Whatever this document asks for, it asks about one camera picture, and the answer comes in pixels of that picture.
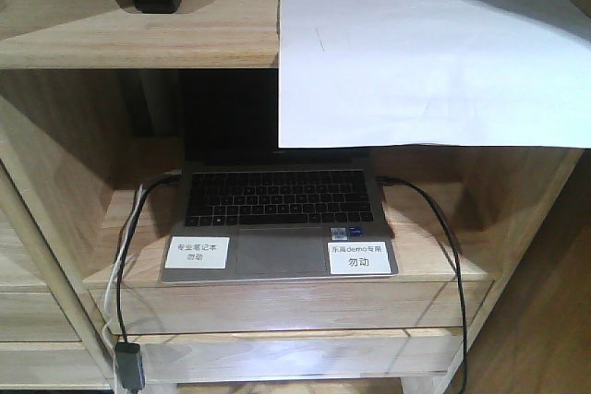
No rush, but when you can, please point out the black cable left of laptop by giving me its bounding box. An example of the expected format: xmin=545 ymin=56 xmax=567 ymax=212
xmin=115 ymin=173 xmax=182 ymax=344

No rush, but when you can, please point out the wooden shelf unit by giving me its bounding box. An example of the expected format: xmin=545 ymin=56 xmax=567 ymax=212
xmin=1 ymin=0 xmax=590 ymax=393

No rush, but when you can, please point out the white cable left of laptop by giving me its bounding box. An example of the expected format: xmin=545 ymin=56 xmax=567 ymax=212
xmin=102 ymin=184 xmax=146 ymax=386

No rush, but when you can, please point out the black cable of laptop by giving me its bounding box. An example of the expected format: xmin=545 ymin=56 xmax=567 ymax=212
xmin=115 ymin=173 xmax=182 ymax=344
xmin=376 ymin=175 xmax=469 ymax=394

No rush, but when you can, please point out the white paper sheet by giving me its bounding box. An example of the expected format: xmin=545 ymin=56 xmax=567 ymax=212
xmin=278 ymin=0 xmax=590 ymax=149

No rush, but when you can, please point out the white warning label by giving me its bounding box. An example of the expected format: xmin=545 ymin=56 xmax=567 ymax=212
xmin=164 ymin=236 xmax=230 ymax=269
xmin=327 ymin=242 xmax=393 ymax=275

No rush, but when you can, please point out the grey laptop computer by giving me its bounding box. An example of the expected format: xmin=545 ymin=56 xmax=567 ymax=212
xmin=161 ymin=68 xmax=398 ymax=284

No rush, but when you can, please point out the right white warning label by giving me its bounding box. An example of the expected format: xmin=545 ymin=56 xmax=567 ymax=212
xmin=327 ymin=242 xmax=393 ymax=275

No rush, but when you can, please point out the left white warning label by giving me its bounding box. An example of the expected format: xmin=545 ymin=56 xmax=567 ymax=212
xmin=164 ymin=236 xmax=230 ymax=269

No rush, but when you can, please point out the grey cable adapter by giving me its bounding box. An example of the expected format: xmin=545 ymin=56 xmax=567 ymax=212
xmin=115 ymin=341 xmax=145 ymax=393

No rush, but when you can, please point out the black cable right of laptop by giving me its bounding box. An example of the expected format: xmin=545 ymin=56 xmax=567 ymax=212
xmin=376 ymin=175 xmax=469 ymax=394

